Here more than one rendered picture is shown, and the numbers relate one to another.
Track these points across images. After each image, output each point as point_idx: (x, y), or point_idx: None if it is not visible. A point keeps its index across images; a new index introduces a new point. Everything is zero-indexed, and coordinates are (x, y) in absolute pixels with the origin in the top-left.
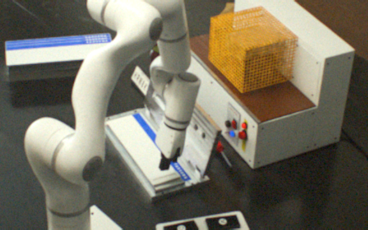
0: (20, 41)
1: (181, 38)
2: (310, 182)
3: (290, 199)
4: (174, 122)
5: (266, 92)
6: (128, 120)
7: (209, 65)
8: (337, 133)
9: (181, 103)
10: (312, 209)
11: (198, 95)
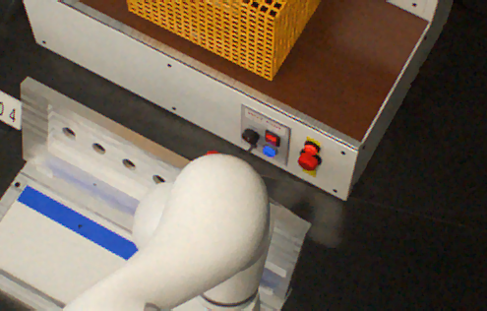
0: None
1: (267, 235)
2: (464, 165)
3: (459, 236)
4: (238, 305)
5: (311, 41)
6: (22, 220)
7: (138, 24)
8: (446, 18)
9: (248, 276)
10: None
11: (123, 73)
